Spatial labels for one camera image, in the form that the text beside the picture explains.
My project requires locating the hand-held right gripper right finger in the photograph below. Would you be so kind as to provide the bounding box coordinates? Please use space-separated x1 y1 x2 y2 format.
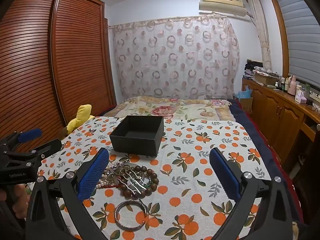
209 147 300 240

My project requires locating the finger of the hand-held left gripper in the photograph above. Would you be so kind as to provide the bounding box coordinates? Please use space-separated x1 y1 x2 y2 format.
0 128 42 146
0 139 62 161

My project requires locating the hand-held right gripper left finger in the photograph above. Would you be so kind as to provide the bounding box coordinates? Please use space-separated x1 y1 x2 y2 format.
25 147 110 240

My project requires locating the red cord bracelet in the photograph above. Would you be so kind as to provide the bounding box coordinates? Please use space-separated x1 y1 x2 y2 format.
100 183 123 190

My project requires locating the silver chain jewelry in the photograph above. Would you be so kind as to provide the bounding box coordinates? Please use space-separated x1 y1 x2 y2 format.
104 161 137 178

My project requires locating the silver bangle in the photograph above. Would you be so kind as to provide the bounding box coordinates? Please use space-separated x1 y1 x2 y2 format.
114 200 149 231

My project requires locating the brown wooden bead bracelet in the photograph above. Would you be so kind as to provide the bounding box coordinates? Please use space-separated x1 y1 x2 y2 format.
120 165 160 197

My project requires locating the black square box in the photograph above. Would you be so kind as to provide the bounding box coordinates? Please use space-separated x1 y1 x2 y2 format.
109 115 165 157

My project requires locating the person's left hand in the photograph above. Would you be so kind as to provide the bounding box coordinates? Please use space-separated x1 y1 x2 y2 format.
0 184 28 218

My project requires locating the orange fruit print tablecloth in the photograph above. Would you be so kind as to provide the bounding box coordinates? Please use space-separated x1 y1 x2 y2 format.
26 116 277 240

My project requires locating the yellow plush toy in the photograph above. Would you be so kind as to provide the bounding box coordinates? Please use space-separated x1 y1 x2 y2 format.
60 104 96 140

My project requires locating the dark blue bed sheet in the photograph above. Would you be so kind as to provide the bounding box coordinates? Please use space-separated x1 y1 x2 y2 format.
229 99 300 224

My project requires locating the brown cardboard box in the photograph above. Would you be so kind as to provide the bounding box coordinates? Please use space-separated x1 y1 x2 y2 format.
239 97 254 113

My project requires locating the wooden side cabinet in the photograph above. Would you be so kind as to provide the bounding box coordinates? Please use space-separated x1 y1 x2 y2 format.
241 76 320 166

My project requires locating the blue plastic bag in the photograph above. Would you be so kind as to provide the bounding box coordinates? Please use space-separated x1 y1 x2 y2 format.
235 86 253 101

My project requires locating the brown slatted wooden wardrobe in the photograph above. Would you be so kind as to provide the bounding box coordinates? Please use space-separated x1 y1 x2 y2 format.
0 0 118 153

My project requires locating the floral bedspread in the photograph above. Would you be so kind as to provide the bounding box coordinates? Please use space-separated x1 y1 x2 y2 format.
102 96 237 123

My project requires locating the cardboard box with floral cloth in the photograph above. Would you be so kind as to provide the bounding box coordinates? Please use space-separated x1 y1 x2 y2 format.
252 69 280 86

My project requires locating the pink tissue box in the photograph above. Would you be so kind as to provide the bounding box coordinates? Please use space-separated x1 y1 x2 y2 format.
294 91 307 104

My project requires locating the stack of folded clothes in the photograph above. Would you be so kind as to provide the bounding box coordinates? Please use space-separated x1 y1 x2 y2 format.
244 59 263 79

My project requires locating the pink thermos bottle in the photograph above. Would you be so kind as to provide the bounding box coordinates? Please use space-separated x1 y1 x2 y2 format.
287 75 298 96

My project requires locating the tied beige curtain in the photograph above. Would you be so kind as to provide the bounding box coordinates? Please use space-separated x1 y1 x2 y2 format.
246 0 273 69

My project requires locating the grey striped window blind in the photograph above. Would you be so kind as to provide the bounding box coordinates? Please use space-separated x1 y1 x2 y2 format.
272 0 320 88

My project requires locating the ring pattern sheer curtain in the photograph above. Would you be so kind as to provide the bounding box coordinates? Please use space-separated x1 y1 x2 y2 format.
110 15 240 101

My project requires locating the cream wall air conditioner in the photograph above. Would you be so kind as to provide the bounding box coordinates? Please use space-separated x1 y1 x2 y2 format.
199 0 247 18

